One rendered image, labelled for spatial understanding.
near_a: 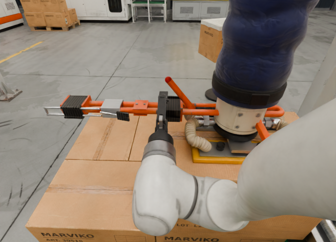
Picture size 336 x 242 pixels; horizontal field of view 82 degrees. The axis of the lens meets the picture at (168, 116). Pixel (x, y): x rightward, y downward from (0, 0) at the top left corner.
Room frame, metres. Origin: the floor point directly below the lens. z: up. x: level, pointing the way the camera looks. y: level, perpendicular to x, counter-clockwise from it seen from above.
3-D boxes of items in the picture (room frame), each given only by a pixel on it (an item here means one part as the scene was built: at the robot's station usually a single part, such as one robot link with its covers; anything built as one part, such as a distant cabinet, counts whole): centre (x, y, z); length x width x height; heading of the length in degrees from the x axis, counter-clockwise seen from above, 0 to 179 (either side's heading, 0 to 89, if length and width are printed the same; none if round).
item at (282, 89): (0.58, -0.26, 1.19); 0.23 x 0.23 x 0.04
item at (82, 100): (0.60, 0.34, 1.08); 0.08 x 0.07 x 0.05; 88
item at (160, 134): (0.43, 0.02, 1.08); 0.09 x 0.07 x 0.08; 178
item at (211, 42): (2.50, -0.76, 0.82); 0.60 x 0.40 x 0.40; 111
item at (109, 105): (0.59, 0.20, 1.07); 0.07 x 0.07 x 0.04; 88
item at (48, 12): (7.01, 3.75, 0.45); 1.21 x 1.03 x 0.91; 87
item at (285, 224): (0.57, -0.29, 0.74); 0.60 x 0.40 x 0.40; 87
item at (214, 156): (0.48, -0.26, 0.97); 0.34 x 0.10 x 0.05; 88
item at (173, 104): (0.59, -0.01, 1.07); 0.10 x 0.08 x 0.06; 178
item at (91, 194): (0.89, 0.04, 0.34); 1.20 x 1.00 x 0.40; 88
